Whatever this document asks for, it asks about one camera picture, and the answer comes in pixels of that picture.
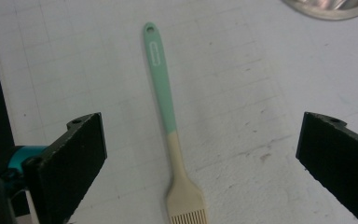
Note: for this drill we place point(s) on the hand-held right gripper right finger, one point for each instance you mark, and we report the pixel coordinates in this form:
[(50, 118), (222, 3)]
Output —
[(341, 161)]

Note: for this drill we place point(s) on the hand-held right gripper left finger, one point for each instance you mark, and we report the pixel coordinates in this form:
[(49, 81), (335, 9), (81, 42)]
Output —
[(65, 168)]

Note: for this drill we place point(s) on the teal and cream basting brush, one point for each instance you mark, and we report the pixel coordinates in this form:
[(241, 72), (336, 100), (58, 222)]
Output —
[(163, 90)]

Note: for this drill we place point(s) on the steel utensil stand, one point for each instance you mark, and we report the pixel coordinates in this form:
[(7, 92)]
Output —
[(332, 9)]

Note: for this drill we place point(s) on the white grid mat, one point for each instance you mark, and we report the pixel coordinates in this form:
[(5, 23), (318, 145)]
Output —
[(261, 77)]

